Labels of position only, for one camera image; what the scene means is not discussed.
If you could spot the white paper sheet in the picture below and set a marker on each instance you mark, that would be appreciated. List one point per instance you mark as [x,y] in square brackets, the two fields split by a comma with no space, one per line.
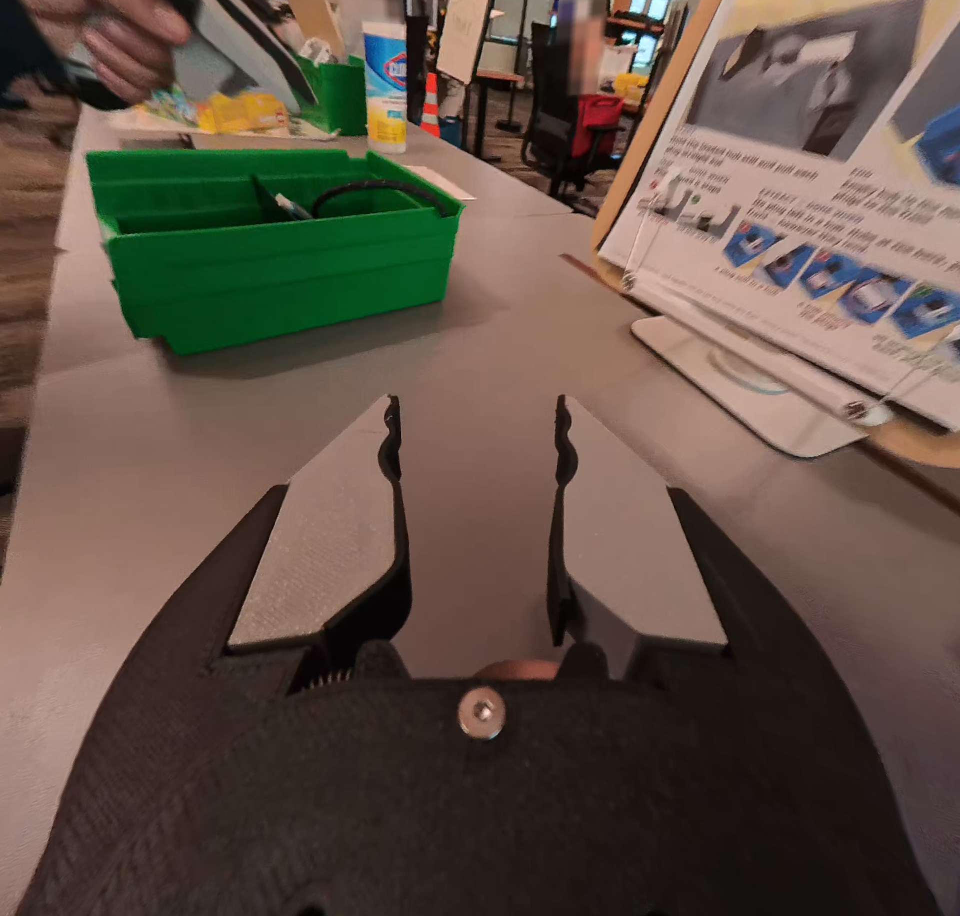
[442,181]

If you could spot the person's left hand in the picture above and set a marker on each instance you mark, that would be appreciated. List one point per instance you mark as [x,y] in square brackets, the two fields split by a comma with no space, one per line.
[75,1]

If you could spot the wooden document board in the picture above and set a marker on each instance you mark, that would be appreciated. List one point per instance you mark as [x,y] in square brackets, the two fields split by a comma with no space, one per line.
[922,447]

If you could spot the green plastic bin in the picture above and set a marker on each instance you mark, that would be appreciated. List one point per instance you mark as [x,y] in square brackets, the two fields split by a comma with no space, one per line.
[262,271]

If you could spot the yellow snack box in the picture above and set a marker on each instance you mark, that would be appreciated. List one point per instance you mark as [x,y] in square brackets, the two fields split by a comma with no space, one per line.
[225,110]

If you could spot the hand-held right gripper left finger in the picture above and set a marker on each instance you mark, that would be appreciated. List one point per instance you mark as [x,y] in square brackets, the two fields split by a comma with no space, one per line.
[322,556]

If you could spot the black office chair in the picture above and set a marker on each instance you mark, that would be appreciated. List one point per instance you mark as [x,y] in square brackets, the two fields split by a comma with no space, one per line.
[547,129]

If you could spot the orange traffic cone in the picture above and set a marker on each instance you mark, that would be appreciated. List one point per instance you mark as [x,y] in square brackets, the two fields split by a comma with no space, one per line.
[430,110]

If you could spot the white handwritten sign board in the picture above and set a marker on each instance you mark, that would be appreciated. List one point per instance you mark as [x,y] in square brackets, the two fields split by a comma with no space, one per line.
[465,16]

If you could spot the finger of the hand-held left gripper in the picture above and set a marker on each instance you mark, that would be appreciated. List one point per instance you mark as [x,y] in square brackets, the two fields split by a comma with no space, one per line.
[240,46]

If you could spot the printed instruction sheet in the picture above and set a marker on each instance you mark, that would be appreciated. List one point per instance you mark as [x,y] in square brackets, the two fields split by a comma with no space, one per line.
[787,181]

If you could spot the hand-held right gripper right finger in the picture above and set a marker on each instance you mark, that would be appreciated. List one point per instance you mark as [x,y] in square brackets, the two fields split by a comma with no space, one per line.
[637,564]

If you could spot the white wipes canister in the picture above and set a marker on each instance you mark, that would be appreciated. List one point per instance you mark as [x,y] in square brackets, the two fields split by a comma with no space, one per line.
[385,84]

